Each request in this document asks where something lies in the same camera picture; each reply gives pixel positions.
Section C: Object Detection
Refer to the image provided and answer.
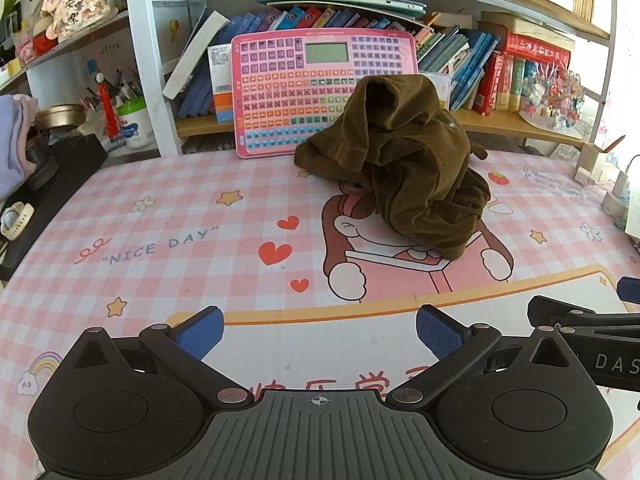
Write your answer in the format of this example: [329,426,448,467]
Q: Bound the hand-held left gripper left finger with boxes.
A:
[64,306,255,408]

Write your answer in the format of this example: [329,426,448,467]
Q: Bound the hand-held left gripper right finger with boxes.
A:
[385,305,578,408]

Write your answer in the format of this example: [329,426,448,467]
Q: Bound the bunch of pens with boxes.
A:
[84,67,147,111]

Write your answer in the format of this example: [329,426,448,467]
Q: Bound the pink checked cartoon desk mat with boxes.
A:
[0,147,640,480]

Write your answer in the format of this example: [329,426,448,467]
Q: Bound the white charger plug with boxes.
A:
[601,154,640,217]

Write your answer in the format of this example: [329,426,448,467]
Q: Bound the lavender cloth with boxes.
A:
[0,94,40,201]

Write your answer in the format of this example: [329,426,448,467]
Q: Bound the row of thin teal books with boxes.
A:
[416,25,501,111]

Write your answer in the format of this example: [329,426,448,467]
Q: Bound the brown corduroy pants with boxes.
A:
[293,74,492,261]

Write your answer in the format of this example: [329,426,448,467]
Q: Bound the green thick dictionary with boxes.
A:
[510,57,527,112]

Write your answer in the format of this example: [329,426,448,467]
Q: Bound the red tassel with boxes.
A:
[96,72,122,144]

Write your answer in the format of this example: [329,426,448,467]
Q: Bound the round brass tin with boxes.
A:
[34,104,89,132]

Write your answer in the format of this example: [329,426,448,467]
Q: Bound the white wristwatch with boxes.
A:
[0,201,36,240]

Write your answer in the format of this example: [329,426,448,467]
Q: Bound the beige hardcover book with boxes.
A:
[479,11,577,51]

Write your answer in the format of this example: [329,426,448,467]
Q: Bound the green plant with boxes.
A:
[0,0,47,27]

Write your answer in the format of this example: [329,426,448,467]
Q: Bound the white and wooden bookshelf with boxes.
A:
[0,0,640,161]

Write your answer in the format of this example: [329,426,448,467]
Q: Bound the long red book box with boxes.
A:
[502,30,572,67]

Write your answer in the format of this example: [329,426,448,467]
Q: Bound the white box with orange label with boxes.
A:
[207,44,236,124]

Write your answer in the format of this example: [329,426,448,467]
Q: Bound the row of purple blue books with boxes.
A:
[220,5,417,38]

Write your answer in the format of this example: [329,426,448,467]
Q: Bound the acrylic charm display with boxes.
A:
[519,60,587,139]

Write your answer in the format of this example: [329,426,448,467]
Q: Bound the thick white-paged book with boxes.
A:
[162,9,231,101]

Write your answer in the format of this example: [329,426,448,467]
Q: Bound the dark round case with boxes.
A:
[25,132,59,191]

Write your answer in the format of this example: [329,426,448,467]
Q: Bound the black box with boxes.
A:
[0,127,109,282]

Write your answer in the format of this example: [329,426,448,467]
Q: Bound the pink learning tablet toy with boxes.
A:
[230,30,420,159]

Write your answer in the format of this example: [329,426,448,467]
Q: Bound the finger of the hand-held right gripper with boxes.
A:
[616,276,640,306]
[527,296,640,335]

